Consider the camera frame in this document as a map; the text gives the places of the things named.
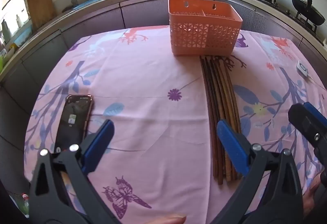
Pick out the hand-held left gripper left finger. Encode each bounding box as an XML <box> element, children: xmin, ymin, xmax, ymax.
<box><xmin>29</xmin><ymin>119</ymin><xmax>120</xmax><ymax>224</ymax></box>

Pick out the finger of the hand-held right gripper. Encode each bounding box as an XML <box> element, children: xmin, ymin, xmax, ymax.
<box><xmin>288</xmin><ymin>102</ymin><xmax>327</xmax><ymax>148</ymax></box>

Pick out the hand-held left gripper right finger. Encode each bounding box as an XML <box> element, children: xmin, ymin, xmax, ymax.
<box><xmin>217</xmin><ymin>119</ymin><xmax>304</xmax><ymax>224</ymax></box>

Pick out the bundle of wooden chopsticks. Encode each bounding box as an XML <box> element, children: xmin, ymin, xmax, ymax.
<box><xmin>199</xmin><ymin>55</ymin><xmax>243</xmax><ymax>185</ymax></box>

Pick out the orange plastic utensil basket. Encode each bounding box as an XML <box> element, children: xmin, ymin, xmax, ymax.
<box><xmin>168</xmin><ymin>0</ymin><xmax>243</xmax><ymax>57</ymax></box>

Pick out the person's right hand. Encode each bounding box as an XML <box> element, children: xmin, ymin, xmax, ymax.
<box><xmin>302</xmin><ymin>175</ymin><xmax>323</xmax><ymax>214</ymax></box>

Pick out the person's left hand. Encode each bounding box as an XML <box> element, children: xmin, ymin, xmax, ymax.
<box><xmin>145</xmin><ymin>214</ymin><xmax>187</xmax><ymax>224</ymax></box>

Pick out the black smartphone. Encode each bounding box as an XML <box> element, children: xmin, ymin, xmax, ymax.
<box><xmin>55</xmin><ymin>94</ymin><xmax>94</xmax><ymax>153</ymax></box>

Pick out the small white remote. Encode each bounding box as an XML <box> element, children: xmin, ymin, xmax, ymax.
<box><xmin>296</xmin><ymin>60</ymin><xmax>315</xmax><ymax>84</ymax></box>

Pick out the pink floral tablecloth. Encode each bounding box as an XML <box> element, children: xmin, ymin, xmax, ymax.
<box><xmin>24</xmin><ymin>26</ymin><xmax>327</xmax><ymax>224</ymax></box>

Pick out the clear water bottle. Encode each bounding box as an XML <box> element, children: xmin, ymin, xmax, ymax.
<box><xmin>21</xmin><ymin>192</ymin><xmax>30</xmax><ymax>217</ymax></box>

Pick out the black wok with lid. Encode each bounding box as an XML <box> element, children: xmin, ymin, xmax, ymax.
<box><xmin>291</xmin><ymin>0</ymin><xmax>327</xmax><ymax>26</ymax></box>

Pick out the blue plastic container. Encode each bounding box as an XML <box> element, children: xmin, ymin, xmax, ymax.
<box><xmin>13</xmin><ymin>25</ymin><xmax>33</xmax><ymax>47</ymax></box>

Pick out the wooden cutting board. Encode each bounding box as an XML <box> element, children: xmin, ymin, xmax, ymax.
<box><xmin>27</xmin><ymin>0</ymin><xmax>57</xmax><ymax>30</ymax></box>

